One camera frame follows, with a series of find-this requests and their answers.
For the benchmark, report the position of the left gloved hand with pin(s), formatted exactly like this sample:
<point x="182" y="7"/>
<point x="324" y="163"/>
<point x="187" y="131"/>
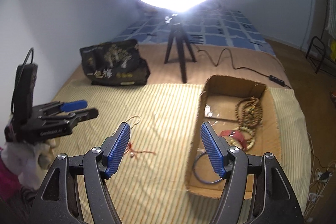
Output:
<point x="29" y="162"/>

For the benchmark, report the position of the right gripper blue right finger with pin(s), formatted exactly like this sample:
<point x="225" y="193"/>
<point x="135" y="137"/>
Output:
<point x="273" y="198"/>

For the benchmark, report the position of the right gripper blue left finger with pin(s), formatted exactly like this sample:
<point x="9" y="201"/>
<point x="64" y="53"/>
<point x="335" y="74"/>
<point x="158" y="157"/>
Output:
<point x="58" y="199"/>

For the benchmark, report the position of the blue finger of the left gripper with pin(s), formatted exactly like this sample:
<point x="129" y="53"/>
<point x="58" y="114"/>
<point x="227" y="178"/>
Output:
<point x="73" y="106"/>
<point x="81" y="115"/>

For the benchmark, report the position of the red strap wristwatch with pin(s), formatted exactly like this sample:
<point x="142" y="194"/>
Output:
<point x="234" y="138"/>

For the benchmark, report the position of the black clothes rack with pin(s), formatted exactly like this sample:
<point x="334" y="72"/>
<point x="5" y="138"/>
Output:
<point x="319" y="54"/>

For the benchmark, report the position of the black tripod stand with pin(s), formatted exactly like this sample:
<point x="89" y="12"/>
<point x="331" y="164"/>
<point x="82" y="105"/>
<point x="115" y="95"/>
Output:
<point x="179" y="36"/>

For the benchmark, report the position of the striped yellow cloth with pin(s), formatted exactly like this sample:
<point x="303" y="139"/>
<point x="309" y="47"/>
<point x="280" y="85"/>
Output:
<point x="149" y="185"/>

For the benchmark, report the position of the blue patterned bed sheet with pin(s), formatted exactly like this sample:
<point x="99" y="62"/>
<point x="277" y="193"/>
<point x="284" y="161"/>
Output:
<point x="216" y="28"/>

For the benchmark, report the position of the yellow box on rack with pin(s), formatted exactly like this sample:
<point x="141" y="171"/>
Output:
<point x="332" y="47"/>

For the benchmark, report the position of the brown cardboard box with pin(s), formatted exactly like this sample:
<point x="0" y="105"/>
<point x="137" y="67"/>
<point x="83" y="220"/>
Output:
<point x="222" y="104"/>

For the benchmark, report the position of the black snack bag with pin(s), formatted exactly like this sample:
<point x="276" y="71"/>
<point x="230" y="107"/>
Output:
<point x="115" y="64"/>

